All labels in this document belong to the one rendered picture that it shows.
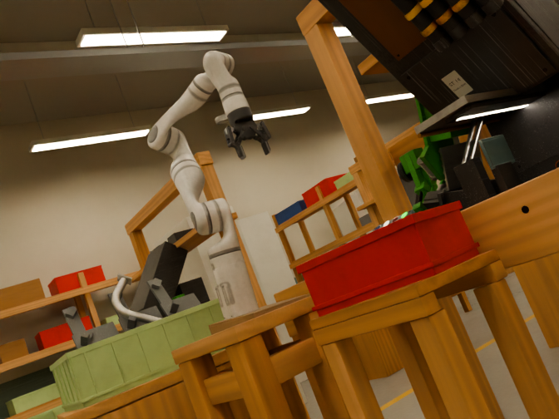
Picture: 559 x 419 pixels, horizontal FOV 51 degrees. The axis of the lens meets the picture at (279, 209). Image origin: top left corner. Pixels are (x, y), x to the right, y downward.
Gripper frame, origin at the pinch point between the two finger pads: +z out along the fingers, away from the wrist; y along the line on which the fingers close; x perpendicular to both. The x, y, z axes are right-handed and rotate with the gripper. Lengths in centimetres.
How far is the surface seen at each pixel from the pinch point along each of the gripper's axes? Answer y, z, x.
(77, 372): -55, 40, 49
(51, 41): 138, -332, 459
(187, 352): -37, 47, 12
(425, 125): 10, 18, -52
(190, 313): -16, 35, 45
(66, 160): 185, -267, 667
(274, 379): -28, 60, -10
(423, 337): -25, 60, -59
